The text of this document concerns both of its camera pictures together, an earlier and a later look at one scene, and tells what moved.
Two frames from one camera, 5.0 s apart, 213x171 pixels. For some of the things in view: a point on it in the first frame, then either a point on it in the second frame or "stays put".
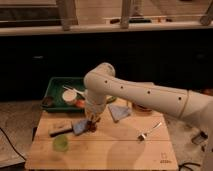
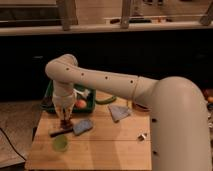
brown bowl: (141, 108) stays put
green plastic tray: (53, 100) stays put
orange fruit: (80, 103) stays put
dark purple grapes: (91, 126) to (66, 125)
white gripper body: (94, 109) to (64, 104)
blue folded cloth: (119, 112) stays put
